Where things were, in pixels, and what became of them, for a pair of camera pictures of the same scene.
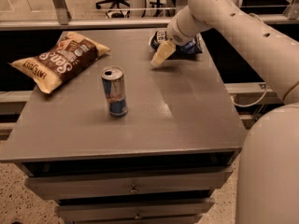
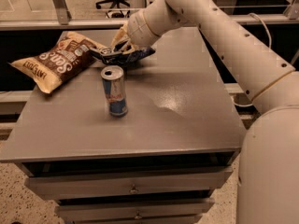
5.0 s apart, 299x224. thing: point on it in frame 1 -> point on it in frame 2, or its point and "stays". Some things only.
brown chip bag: x=72 y=54 stays
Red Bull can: x=113 y=77 stays
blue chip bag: x=192 y=48 -> x=122 y=58
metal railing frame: x=64 y=21 stays
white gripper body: x=175 y=34 -> x=135 y=29
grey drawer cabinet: x=163 y=162 stays
